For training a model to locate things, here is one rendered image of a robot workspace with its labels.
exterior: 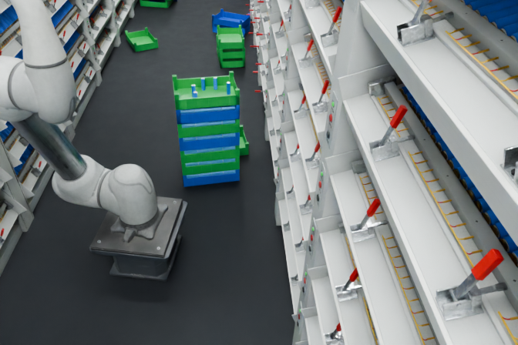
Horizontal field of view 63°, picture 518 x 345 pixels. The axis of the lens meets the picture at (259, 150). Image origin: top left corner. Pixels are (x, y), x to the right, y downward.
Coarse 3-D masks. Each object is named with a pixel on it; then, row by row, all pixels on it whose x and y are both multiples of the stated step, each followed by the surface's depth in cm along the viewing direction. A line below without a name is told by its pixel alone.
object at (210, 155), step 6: (228, 150) 215; (234, 150) 216; (180, 156) 211; (186, 156) 212; (192, 156) 213; (198, 156) 214; (204, 156) 214; (210, 156) 215; (216, 156) 216; (222, 156) 217; (228, 156) 218; (234, 156) 218; (186, 162) 214
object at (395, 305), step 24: (336, 168) 91; (360, 168) 89; (336, 192) 88; (360, 192) 86; (360, 216) 81; (384, 216) 79; (360, 240) 77; (384, 240) 74; (360, 264) 73; (384, 264) 72; (384, 288) 68; (408, 288) 66; (384, 312) 65; (408, 312) 64; (384, 336) 63; (408, 336) 62; (432, 336) 61
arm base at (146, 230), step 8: (160, 208) 176; (160, 216) 173; (120, 224) 168; (128, 224) 165; (144, 224) 165; (152, 224) 168; (112, 232) 168; (120, 232) 168; (128, 232) 164; (136, 232) 166; (144, 232) 166; (152, 232) 167; (128, 240) 162
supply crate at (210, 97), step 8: (232, 72) 209; (176, 80) 205; (184, 80) 208; (192, 80) 209; (200, 80) 210; (208, 80) 211; (224, 80) 213; (232, 80) 212; (176, 88) 208; (184, 88) 211; (200, 88) 211; (208, 88) 211; (224, 88) 212; (232, 88) 212; (176, 96) 190; (184, 96) 204; (200, 96) 204; (208, 96) 205; (216, 96) 195; (224, 96) 196; (232, 96) 197; (176, 104) 193; (184, 104) 194; (192, 104) 195; (200, 104) 196; (208, 104) 196; (216, 104) 197; (224, 104) 198; (232, 104) 199
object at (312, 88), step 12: (288, 36) 146; (300, 36) 146; (300, 48) 144; (312, 48) 141; (300, 72) 131; (312, 72) 129; (324, 72) 126; (312, 84) 123; (312, 96) 118; (324, 96) 117; (312, 108) 114; (324, 120) 108; (324, 132) 97
